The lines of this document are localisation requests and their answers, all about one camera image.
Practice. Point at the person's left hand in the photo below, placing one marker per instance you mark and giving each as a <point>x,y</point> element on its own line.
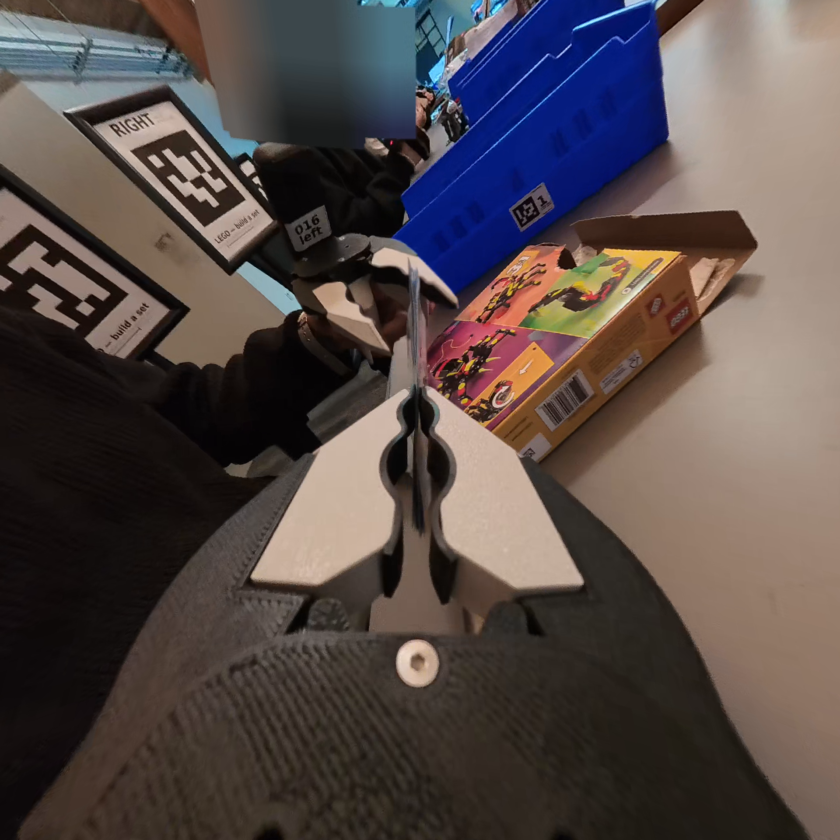
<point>394,325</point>

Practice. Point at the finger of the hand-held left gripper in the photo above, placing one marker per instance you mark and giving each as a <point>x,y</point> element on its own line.
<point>410,266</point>
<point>351,315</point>

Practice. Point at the black framed marker sign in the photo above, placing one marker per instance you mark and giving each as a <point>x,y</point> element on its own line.
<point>59,275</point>
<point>177,177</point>

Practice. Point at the blue plastic bin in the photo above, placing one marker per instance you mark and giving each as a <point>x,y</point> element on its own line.
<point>512,52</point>
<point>590,131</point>

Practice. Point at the wristwatch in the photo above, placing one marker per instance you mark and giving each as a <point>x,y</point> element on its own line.
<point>321,341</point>

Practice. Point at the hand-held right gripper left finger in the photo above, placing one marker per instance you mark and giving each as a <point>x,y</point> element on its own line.
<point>334,512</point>

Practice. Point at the person's left forearm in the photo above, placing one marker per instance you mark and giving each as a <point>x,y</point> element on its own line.
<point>249,387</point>

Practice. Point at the pale blue instruction booklet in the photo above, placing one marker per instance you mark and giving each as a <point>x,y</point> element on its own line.
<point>417,315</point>

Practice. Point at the yellow cardboard toy box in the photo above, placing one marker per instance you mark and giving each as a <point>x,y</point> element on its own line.
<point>590,341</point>

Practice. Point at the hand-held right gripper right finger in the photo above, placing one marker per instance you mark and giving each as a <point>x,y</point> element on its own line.
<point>505,518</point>

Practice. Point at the person's black sweater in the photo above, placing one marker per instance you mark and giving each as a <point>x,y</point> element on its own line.
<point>79,525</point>

